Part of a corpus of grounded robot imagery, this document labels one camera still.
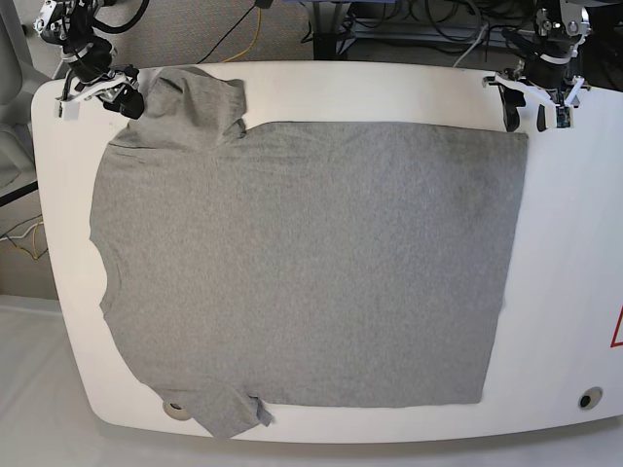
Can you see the left table grommet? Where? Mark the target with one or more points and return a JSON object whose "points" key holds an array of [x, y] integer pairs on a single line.
{"points": [[176, 412]]}

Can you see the right table grommet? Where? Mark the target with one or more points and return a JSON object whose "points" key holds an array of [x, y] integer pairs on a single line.
{"points": [[590, 398]]}

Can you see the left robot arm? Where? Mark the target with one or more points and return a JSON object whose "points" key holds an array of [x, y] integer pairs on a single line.
{"points": [[544, 73]]}

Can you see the grey T-shirt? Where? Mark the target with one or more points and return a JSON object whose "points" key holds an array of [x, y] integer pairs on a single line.
{"points": [[357, 265]]}

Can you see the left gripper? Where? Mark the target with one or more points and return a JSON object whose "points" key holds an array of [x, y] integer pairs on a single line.
{"points": [[554, 106]]}

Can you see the table grommet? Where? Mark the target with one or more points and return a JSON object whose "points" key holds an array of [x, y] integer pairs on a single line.
{"points": [[590, 398], [176, 412]]}

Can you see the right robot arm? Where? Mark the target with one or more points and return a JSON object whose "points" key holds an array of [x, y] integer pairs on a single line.
{"points": [[73, 26]]}

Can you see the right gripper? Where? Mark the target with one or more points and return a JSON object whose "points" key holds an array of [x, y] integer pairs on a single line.
{"points": [[118, 93]]}

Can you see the black table leg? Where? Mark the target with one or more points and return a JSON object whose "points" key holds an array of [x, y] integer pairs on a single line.
{"points": [[326, 19]]}

